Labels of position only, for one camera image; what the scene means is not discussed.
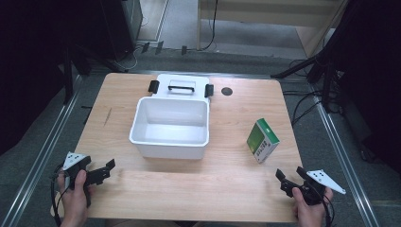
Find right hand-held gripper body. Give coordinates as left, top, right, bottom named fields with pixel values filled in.
left=283, top=169, right=347, bottom=206

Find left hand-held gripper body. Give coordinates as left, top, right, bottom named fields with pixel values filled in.
left=61, top=151, right=96, bottom=191

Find green and white carton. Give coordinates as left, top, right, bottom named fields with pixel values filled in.
left=246, top=117, right=281, bottom=165

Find white plastic storage box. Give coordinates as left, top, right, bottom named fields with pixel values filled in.
left=129, top=73, right=216, bottom=161

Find person's right hand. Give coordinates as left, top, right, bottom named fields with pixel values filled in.
left=291, top=185, right=334, bottom=227

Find person's left hand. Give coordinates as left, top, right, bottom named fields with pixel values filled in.
left=56, top=169, right=96, bottom=227

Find black tripod stand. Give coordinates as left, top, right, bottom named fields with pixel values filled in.
left=61, top=41, right=129, bottom=106
left=270, top=50, right=340, bottom=114

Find dark curtain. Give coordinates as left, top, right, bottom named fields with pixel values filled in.
left=327, top=0, right=401, bottom=174

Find black cabinet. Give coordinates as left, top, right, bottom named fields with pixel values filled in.
left=99, top=0, right=144, bottom=61

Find light wooden shelf unit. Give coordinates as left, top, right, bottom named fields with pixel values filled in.
left=196, top=0, right=349, bottom=59

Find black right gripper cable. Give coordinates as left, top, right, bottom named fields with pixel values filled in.
left=311, top=185, right=337, bottom=227

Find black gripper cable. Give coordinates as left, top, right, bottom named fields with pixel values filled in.
left=311, top=185, right=337, bottom=227
left=49, top=163, right=70, bottom=227

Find metal floor rail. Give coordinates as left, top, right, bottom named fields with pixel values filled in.
left=308, top=84, right=381, bottom=227
left=0, top=75, right=83, bottom=227

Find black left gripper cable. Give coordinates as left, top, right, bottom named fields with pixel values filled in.
left=49, top=163, right=70, bottom=227

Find black floor cables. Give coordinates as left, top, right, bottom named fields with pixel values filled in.
left=282, top=58, right=344, bottom=128

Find white floor cable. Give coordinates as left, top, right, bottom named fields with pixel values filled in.
left=118, top=44, right=145, bottom=72

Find black hanging cable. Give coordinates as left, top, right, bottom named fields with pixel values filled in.
left=200, top=0, right=219, bottom=52

